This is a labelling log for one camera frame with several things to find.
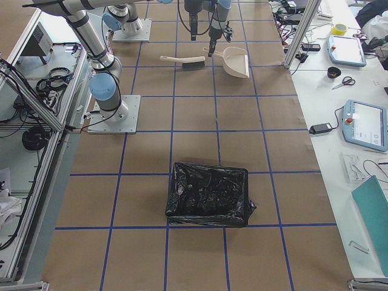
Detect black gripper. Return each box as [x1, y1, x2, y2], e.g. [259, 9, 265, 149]
[184, 0, 202, 41]
[208, 18, 233, 57]

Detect beige plastic dustpan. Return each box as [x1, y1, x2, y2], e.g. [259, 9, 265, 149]
[213, 47, 250, 78]

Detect beige hand brush black bristles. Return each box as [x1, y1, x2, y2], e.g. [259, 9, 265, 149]
[159, 56, 206, 70]

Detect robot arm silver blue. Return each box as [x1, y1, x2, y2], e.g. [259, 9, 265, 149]
[102, 1, 203, 42]
[29, 1, 232, 122]

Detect yellow tape roll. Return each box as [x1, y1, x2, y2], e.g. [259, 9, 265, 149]
[331, 23, 348, 36]

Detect blue teach pendant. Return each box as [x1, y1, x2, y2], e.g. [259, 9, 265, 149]
[327, 35, 366, 67]
[342, 100, 387, 152]

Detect small black power adapter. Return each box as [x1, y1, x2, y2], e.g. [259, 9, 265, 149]
[309, 122, 333, 135]

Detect scissors on side table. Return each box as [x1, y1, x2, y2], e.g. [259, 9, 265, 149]
[332, 76, 356, 90]

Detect teal folder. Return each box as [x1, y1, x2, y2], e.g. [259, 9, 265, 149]
[352, 175, 387, 276]

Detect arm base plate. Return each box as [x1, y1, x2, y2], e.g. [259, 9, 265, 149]
[112, 18, 152, 42]
[87, 95, 141, 134]

